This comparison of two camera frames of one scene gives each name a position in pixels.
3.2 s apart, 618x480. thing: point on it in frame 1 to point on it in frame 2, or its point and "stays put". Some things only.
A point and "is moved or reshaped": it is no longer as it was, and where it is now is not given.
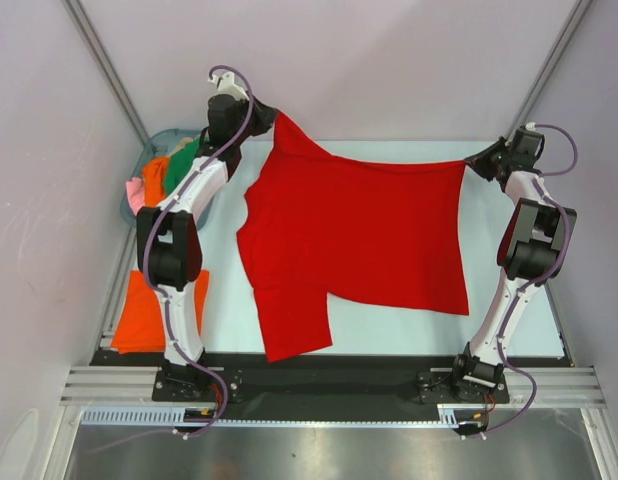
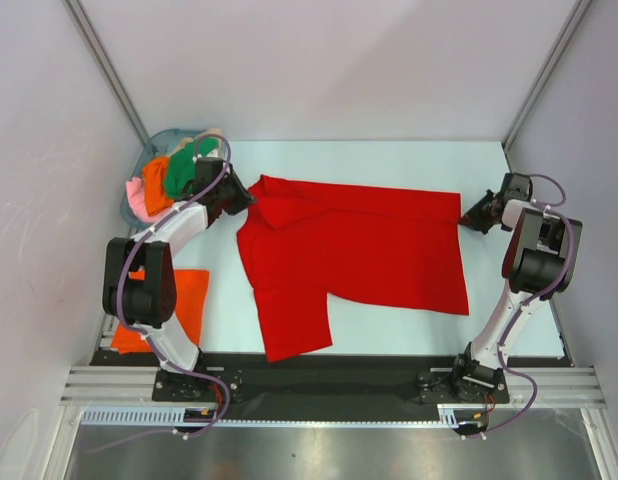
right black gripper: [481, 160] to [472, 217]
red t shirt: [312, 224] is moved or reshaped
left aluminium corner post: [107, 69] stays put
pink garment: [135, 189] stays put
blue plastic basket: [158, 145] stays put
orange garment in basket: [154, 181] stays put
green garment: [179, 162] stays put
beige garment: [182, 144] stays put
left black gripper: [264, 117] to [244, 199]
